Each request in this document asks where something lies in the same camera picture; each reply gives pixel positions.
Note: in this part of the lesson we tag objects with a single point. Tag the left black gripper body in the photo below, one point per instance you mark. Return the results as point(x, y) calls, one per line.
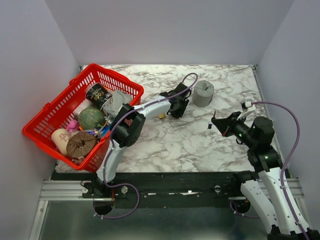
point(180, 109)

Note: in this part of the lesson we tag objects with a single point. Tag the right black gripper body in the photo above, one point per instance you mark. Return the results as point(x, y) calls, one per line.
point(239, 127)

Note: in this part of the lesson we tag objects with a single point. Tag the brass padlock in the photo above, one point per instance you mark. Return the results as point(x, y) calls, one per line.
point(161, 116)

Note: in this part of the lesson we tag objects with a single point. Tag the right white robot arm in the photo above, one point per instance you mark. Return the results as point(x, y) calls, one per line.
point(266, 188)

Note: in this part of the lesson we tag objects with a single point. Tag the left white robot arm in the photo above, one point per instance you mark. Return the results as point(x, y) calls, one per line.
point(128, 124)

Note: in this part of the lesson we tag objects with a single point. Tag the grey cylinder holder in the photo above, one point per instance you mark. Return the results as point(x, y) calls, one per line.
point(203, 93)

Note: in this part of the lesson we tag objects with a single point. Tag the grey crumpled bag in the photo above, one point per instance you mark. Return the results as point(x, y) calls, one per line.
point(116, 101)

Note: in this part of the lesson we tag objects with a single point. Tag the black coffee can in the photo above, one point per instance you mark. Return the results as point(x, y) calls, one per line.
point(98, 95)

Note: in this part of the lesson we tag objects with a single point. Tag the green melon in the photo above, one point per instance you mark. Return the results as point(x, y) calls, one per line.
point(90, 118)

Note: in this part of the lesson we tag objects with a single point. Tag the brown paper roll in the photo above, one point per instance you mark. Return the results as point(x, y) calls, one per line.
point(81, 144)

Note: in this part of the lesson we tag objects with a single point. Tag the pink small box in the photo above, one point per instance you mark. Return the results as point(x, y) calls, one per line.
point(72, 126)

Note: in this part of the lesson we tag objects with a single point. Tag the beige cup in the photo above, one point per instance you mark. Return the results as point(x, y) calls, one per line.
point(61, 137)

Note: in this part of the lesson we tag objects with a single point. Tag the red plastic shopping basket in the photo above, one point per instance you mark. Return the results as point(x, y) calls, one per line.
point(58, 114)

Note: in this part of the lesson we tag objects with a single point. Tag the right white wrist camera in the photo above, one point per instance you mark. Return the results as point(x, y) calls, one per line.
point(247, 109)

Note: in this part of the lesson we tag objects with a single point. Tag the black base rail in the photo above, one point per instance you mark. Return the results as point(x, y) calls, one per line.
point(161, 189)

